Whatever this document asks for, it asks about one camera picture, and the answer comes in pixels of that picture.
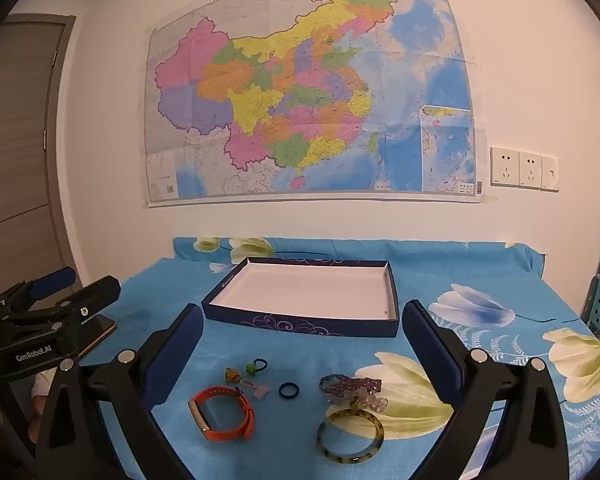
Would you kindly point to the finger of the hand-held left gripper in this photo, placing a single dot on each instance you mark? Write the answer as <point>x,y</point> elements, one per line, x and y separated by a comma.
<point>55,280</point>
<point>97,292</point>

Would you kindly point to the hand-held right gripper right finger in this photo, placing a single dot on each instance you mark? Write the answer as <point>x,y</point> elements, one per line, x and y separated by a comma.
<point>430,351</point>

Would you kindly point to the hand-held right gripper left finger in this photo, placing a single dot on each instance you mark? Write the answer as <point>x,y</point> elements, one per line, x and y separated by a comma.
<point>176,355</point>

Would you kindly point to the tortoiseshell bangle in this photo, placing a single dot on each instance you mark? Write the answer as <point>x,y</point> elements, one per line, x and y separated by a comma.
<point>375,435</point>

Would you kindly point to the dark blue shallow box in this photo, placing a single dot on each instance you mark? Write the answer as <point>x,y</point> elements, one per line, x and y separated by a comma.
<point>305,292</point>

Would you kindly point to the black smartphone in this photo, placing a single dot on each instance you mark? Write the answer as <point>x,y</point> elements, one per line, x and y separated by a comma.
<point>102,327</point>

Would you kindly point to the blue floral tablecloth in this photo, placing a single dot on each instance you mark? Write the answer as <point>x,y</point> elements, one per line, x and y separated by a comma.
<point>505,270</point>

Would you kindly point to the grey wooden door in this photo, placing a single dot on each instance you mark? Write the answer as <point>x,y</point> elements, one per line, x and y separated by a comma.
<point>15,135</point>

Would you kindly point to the white wall socket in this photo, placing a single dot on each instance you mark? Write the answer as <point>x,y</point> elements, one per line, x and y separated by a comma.
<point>530,170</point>
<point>504,166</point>

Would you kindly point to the white wall switch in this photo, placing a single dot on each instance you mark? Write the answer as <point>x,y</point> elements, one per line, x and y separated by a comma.
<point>550,173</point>

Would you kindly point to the colourful wall map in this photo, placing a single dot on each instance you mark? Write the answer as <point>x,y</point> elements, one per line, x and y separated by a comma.
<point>305,95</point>

